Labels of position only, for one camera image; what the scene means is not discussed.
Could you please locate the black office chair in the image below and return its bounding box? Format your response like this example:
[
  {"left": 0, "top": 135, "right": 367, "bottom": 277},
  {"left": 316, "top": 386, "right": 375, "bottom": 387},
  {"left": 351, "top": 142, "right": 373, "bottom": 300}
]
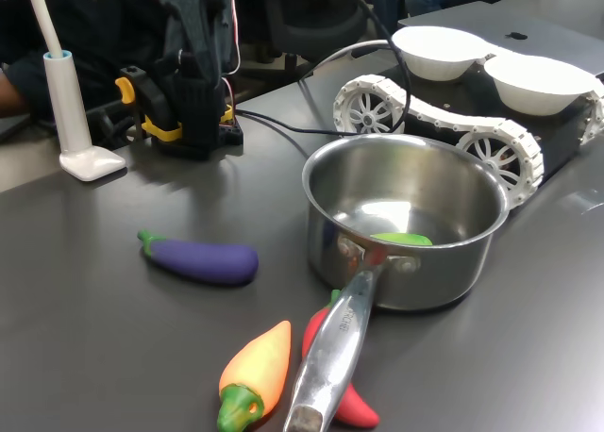
[{"left": 235, "top": 0, "right": 369, "bottom": 75}]

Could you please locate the orange toy carrot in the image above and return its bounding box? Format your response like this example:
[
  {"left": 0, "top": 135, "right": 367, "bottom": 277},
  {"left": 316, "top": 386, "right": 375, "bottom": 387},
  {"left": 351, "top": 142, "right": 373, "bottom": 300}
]
[{"left": 216, "top": 320, "right": 293, "bottom": 432}]

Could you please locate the purple toy aubergine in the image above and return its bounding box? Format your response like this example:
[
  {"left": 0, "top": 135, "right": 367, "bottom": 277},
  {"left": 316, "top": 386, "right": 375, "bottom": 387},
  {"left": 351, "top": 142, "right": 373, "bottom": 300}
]
[{"left": 137, "top": 229, "right": 260, "bottom": 286}]

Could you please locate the tracked vehicle with white tracks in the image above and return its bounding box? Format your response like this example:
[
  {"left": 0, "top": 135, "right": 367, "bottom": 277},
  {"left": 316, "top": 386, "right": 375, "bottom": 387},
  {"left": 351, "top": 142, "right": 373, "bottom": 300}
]
[{"left": 332, "top": 54, "right": 604, "bottom": 211}]

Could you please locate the long black cable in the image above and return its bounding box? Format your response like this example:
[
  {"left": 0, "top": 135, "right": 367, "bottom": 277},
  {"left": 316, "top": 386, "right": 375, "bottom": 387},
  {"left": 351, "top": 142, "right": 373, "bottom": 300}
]
[{"left": 235, "top": 0, "right": 411, "bottom": 159}]

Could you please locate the steel pan with long handle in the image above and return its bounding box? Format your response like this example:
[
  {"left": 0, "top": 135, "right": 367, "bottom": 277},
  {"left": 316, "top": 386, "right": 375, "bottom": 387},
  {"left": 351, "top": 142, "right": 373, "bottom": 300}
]
[{"left": 282, "top": 133, "right": 512, "bottom": 432}]

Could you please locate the white bowl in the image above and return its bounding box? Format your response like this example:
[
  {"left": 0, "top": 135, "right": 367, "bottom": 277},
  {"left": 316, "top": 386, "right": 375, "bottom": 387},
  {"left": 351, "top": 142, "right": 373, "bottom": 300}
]
[
  {"left": 483, "top": 54, "right": 598, "bottom": 117},
  {"left": 391, "top": 25, "right": 492, "bottom": 82}
]

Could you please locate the green yellow toy corn cob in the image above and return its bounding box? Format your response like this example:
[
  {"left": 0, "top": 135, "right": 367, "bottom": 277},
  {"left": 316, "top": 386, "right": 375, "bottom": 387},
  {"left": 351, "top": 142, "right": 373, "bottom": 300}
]
[{"left": 370, "top": 232, "right": 433, "bottom": 247}]

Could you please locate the red toy chilli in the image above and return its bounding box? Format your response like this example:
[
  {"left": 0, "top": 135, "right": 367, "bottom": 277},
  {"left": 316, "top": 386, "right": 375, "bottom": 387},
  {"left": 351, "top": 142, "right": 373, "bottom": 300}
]
[{"left": 301, "top": 289, "right": 380, "bottom": 428}]

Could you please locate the white post with base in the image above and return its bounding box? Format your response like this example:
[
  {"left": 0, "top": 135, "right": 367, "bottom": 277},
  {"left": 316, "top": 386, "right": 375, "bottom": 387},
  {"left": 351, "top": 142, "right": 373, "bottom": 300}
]
[{"left": 23, "top": 0, "right": 127, "bottom": 183}]

